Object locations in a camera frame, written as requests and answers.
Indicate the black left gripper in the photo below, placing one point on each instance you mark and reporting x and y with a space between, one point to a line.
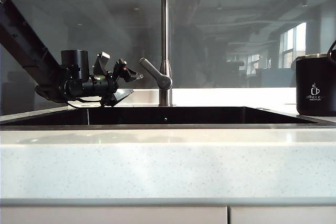
107 87

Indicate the black steel-rimmed mug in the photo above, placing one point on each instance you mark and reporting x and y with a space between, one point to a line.
315 82

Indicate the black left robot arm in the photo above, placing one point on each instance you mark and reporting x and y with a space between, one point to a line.
23 40

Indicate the black kitchen sink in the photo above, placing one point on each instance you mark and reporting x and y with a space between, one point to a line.
183 115

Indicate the brushed steel faucet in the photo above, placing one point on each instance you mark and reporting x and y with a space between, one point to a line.
165 24

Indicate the wide white cabinet door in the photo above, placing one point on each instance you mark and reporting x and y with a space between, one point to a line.
105 216

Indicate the narrow white cabinet door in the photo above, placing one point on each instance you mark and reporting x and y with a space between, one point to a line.
283 216

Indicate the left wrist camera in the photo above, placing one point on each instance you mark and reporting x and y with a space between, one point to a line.
101 62

